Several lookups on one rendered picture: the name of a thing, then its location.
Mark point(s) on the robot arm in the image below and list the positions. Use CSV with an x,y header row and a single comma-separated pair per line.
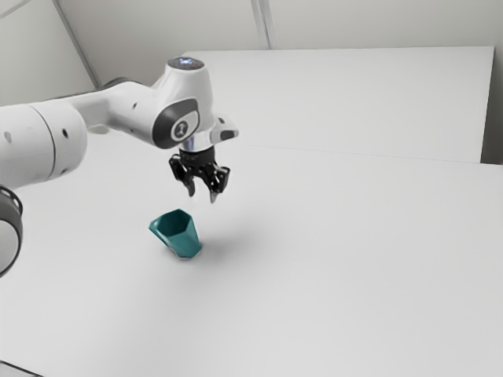
x,y
118,106

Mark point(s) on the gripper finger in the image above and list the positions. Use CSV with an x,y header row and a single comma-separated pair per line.
x,y
217,180
182,173

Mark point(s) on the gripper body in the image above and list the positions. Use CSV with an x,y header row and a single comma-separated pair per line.
x,y
195,159

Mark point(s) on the teal faceted mug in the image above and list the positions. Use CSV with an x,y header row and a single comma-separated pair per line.
x,y
177,235

